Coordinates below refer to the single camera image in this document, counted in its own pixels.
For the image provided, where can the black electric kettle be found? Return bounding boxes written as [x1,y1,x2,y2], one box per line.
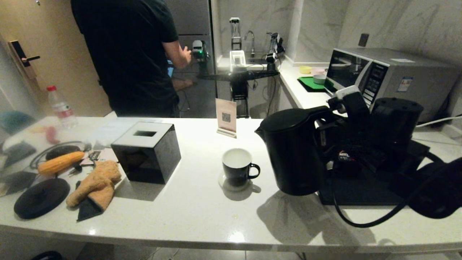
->
[255,107,336,196]

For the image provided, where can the black rounded plastic object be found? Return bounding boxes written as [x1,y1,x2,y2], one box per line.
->
[31,251,64,260]

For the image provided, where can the beige wooden door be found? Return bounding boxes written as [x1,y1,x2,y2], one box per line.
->
[0,0,112,118]

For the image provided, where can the dark flat packet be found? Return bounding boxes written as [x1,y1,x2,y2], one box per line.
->
[3,142,36,167]

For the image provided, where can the black oval object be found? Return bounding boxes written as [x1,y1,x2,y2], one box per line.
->
[46,146,82,161]

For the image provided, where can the person in black shirt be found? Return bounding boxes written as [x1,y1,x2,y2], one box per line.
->
[70,0,192,118]

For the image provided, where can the teal rounded object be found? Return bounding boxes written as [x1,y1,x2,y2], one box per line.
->
[0,110,35,136]

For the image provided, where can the grey device green light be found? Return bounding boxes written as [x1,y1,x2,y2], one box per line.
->
[191,40,209,62]

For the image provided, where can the black cube tissue box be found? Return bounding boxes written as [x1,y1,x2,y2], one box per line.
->
[111,122,182,185]

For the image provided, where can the green cutting mat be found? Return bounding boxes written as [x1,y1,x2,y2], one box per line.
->
[297,79,338,94]

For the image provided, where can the green cutting board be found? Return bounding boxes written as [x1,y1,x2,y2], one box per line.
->
[299,77,333,90]

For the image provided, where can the chrome faucet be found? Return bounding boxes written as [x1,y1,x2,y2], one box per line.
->
[244,31,255,58]

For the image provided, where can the background robot arm with cables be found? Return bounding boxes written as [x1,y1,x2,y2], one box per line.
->
[266,32,285,71]

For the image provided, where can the black table column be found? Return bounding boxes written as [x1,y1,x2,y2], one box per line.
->
[230,81,250,119]

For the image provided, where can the black mug white inside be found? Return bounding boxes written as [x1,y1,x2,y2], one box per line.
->
[222,148,261,187]

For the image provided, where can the clear water bottle red cap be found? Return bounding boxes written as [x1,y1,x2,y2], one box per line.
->
[47,86,79,130]

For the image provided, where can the white round coaster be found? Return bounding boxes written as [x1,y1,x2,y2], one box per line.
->
[218,170,253,192]

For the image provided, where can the silver microwave oven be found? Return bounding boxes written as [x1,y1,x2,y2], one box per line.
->
[327,48,461,123]

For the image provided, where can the black background table top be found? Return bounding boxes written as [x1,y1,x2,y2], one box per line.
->
[197,70,280,82]

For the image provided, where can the paper card black label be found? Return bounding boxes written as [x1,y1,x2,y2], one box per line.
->
[81,149,119,167]

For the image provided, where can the white power cable with plug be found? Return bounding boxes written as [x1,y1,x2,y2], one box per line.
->
[415,115,462,127]

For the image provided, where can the black rectangular serving tray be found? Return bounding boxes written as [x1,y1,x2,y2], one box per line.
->
[318,159,432,205]

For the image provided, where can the beige QR sign card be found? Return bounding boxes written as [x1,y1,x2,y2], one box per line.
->
[215,99,237,139]

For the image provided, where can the yellow toy corn cob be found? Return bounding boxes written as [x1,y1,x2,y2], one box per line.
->
[38,151,86,177]

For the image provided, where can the white plastic container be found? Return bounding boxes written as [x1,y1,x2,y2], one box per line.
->
[230,51,247,73]

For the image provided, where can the black door lock with lever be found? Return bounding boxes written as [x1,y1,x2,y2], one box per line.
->
[9,42,41,81]

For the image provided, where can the black round kettle base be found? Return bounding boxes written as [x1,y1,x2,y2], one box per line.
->
[14,178,71,220]

